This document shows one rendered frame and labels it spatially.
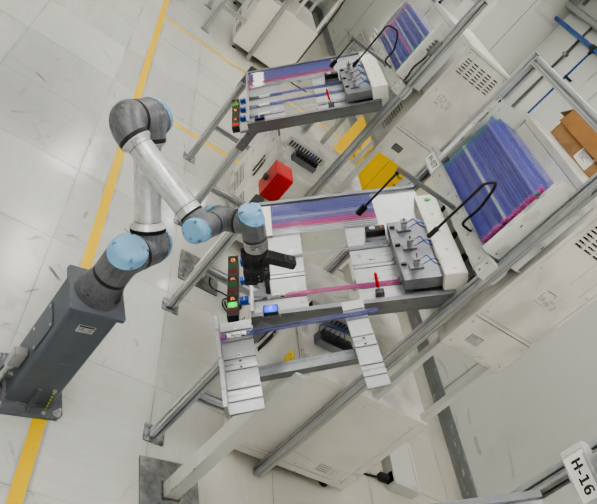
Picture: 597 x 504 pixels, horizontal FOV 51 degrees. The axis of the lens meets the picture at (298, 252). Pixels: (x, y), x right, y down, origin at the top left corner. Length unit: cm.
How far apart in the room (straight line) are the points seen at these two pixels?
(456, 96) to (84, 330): 224
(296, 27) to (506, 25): 221
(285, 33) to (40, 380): 495
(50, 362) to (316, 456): 120
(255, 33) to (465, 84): 351
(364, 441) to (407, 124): 167
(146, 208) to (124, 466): 99
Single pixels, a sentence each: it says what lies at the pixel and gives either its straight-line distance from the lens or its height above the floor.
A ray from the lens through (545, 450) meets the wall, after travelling 366.
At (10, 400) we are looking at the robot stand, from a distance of 244.
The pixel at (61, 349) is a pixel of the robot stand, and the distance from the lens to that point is 221.
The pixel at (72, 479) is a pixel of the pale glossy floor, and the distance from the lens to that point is 241.
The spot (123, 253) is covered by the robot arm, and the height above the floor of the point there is 77.
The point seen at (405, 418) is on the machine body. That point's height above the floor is 60.
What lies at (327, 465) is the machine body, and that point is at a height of 17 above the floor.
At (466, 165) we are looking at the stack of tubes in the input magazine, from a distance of 245.
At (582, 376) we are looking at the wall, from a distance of 367.
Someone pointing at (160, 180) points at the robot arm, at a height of 103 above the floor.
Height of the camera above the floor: 194
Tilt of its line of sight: 27 degrees down
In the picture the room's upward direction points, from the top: 43 degrees clockwise
